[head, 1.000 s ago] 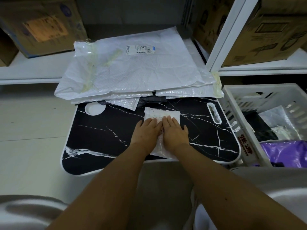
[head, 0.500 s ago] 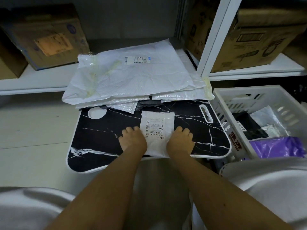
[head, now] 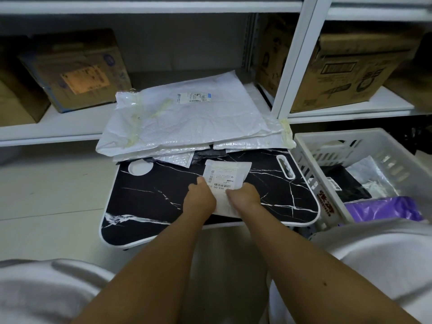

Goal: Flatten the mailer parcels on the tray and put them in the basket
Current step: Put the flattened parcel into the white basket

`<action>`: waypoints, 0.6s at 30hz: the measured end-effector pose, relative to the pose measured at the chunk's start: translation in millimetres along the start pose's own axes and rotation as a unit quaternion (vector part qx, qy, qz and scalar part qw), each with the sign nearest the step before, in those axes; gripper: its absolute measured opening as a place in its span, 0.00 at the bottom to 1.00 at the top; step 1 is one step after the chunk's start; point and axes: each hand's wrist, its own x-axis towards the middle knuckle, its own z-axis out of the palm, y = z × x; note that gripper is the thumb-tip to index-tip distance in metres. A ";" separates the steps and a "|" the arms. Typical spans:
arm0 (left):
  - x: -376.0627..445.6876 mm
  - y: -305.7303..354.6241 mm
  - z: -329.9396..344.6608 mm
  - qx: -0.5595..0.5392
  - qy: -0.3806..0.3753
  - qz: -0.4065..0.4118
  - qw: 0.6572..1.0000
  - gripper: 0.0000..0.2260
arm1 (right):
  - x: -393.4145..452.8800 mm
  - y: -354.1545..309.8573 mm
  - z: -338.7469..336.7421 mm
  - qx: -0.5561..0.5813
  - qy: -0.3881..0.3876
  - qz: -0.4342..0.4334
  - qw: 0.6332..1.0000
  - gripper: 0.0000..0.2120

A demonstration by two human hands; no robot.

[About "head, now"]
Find person's left hand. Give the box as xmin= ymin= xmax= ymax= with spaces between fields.
xmin=183 ymin=176 xmax=217 ymax=216

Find white plastic basket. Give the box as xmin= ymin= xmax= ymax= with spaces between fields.
xmin=291 ymin=128 xmax=432 ymax=233

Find cream mailer with handwritten label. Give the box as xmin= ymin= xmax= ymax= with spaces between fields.
xmin=363 ymin=178 xmax=401 ymax=199

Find purple mailer bag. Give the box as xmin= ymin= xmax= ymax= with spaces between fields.
xmin=343 ymin=196 xmax=424 ymax=225

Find person's white shorts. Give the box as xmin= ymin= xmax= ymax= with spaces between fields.
xmin=0 ymin=217 xmax=432 ymax=324

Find small white labelled packet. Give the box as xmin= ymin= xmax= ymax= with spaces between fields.
xmin=203 ymin=159 xmax=253 ymax=219

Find person's right hand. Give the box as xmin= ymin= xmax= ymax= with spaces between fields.
xmin=225 ymin=182 xmax=262 ymax=216

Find black marble lap table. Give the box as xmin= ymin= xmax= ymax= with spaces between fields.
xmin=99 ymin=148 xmax=320 ymax=249

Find white metal shelf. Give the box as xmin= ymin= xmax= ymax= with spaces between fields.
xmin=0 ymin=0 xmax=432 ymax=147

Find dark cardboard box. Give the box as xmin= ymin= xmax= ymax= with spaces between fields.
xmin=384 ymin=47 xmax=432 ymax=112

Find pile of white mailers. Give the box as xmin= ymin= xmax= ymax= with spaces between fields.
xmin=96 ymin=70 xmax=297 ymax=165

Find cardboard box with black print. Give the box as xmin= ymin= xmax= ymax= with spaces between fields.
xmin=255 ymin=15 xmax=423 ymax=113

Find large white bubble mailer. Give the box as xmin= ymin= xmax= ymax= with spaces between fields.
xmin=96 ymin=70 xmax=284 ymax=158

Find person's left forearm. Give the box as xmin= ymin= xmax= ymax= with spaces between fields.
xmin=72 ymin=211 xmax=212 ymax=324

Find black parcel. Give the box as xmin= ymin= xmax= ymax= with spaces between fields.
xmin=319 ymin=165 xmax=373 ymax=203

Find cardboard box with orange label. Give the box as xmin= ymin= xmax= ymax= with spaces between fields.
xmin=18 ymin=28 xmax=133 ymax=113

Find plain brown cardboard box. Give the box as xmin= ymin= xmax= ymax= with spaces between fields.
xmin=0 ymin=63 xmax=51 ymax=127

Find person's right forearm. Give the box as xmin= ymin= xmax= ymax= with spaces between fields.
xmin=238 ymin=205 xmax=421 ymax=324

